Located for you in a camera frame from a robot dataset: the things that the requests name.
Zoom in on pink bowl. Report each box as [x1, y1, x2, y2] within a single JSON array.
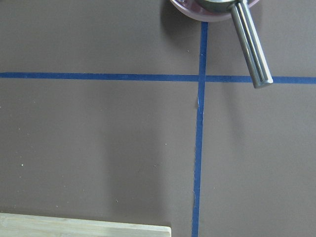
[[169, 0, 260, 23]]

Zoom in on wooden cutting board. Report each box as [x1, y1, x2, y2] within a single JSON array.
[[0, 213, 172, 237]]

